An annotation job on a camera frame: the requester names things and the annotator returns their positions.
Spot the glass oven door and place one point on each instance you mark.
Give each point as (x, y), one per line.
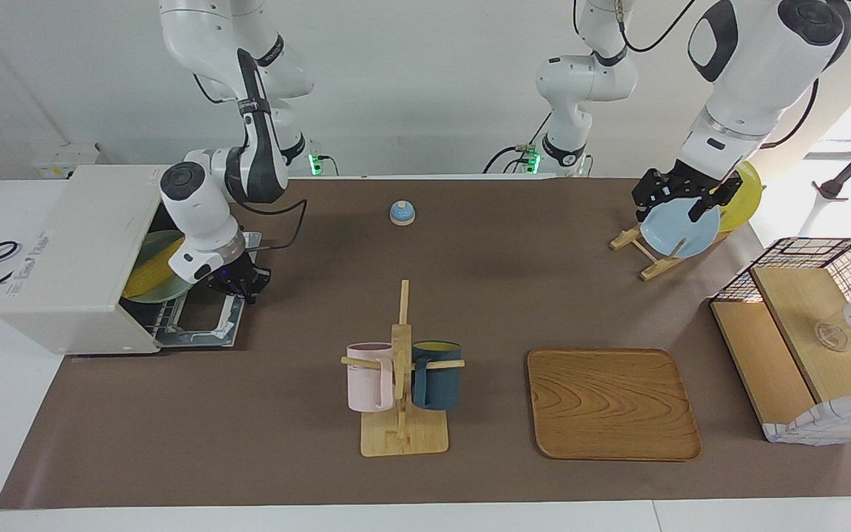
(204, 321)

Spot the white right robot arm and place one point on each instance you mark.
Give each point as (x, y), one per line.
(204, 207)

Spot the white power strip box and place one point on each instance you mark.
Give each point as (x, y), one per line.
(63, 162)

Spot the light blue plate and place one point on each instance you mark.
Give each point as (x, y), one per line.
(673, 233)

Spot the yellow corn cob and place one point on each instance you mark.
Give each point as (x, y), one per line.
(152, 273)

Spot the brown table mat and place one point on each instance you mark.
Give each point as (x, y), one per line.
(285, 414)

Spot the wooden plate rack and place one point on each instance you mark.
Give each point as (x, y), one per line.
(651, 267)

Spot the yellow plate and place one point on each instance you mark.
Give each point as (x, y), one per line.
(747, 199)

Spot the wooden mug tree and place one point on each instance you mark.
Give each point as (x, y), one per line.
(403, 440)

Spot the pale green plate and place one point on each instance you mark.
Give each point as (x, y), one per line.
(146, 295)

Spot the small clear glass object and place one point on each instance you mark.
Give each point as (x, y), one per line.
(830, 336)

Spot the cream toaster oven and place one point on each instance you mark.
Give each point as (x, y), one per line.
(71, 251)

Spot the wooden serving tray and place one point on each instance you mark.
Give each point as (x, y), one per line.
(614, 405)

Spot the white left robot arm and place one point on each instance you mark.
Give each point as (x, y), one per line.
(758, 74)

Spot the pink mug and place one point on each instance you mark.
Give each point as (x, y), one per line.
(368, 380)

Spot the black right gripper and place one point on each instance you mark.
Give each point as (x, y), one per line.
(233, 277)

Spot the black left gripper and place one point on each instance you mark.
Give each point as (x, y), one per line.
(688, 181)

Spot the small blue dome bell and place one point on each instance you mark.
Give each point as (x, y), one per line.
(402, 214)

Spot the dark blue mug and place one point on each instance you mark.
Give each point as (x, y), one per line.
(436, 380)

